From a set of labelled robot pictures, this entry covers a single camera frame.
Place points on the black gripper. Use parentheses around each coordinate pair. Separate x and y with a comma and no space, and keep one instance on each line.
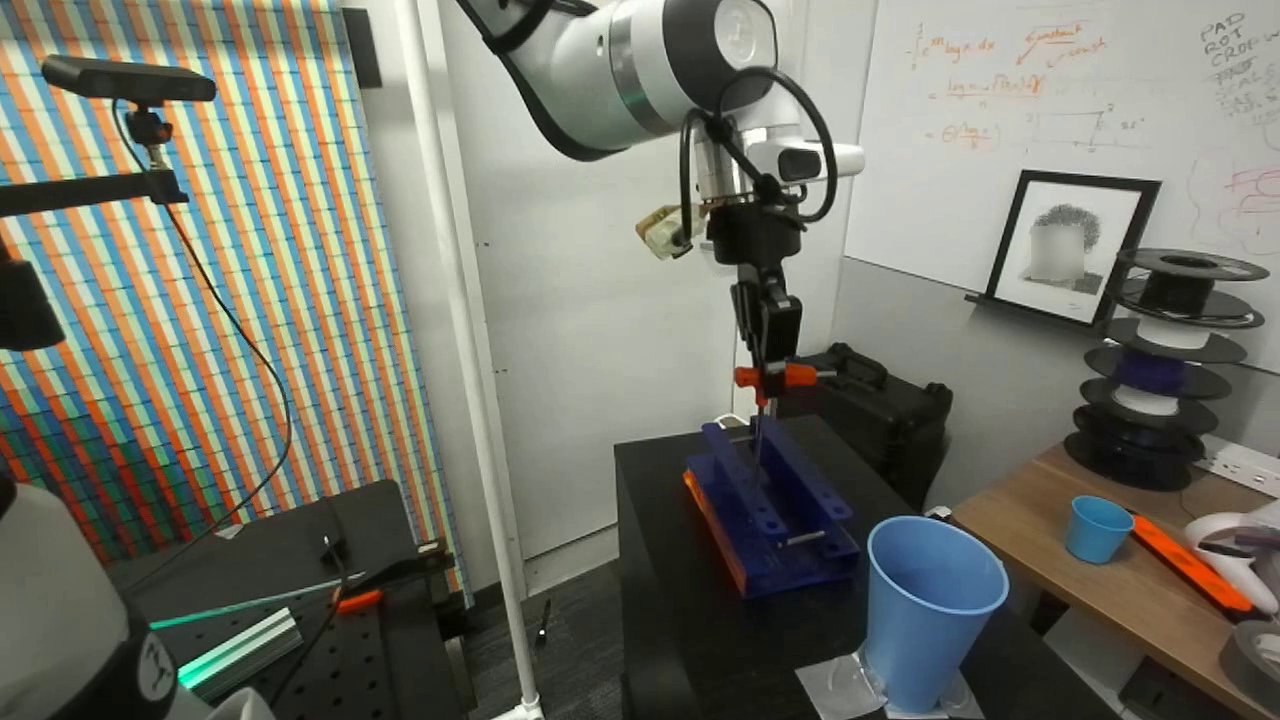
(762,238)

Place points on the orange handled screwdriver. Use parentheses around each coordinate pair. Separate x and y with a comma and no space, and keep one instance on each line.
(766,385)

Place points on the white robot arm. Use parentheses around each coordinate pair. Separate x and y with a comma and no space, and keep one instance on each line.
(610,72)

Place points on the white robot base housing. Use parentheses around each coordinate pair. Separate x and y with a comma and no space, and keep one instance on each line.
(70,642)

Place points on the large blue plastic cup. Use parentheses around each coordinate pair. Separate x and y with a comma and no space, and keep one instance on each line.
(931,594)

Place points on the grey tape under cup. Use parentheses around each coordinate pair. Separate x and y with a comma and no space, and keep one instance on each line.
(843,690)

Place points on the small blue cup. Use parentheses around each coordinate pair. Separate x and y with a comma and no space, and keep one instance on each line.
(1099,528)

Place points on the black equipment case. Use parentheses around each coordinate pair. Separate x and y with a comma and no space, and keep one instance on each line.
(897,424)

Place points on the white board with writing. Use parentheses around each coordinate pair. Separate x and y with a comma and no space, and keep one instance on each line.
(969,93)

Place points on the black framed portrait picture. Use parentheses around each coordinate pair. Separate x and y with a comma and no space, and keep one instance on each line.
(1064,238)

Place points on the wooden side table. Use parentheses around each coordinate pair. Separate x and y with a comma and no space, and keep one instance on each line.
(1141,597)

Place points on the stack of filament spools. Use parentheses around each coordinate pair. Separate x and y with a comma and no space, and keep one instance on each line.
(1158,369)

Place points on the white vertical pole stand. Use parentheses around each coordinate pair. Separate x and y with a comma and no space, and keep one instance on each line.
(426,64)

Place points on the orange tool on wooden table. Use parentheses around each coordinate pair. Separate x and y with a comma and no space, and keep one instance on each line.
(1190,566)

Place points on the black perforated optical breadboard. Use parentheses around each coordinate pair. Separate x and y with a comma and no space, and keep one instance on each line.
(357,585)

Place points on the white device on side table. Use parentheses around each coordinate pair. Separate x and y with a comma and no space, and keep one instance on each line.
(1244,548)

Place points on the green lit metal bar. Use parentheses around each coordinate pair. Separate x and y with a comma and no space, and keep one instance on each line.
(246,639)

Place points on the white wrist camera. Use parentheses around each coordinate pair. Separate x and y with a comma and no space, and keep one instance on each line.
(796,159)

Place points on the black camera on stand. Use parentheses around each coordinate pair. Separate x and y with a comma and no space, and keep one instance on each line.
(126,81)

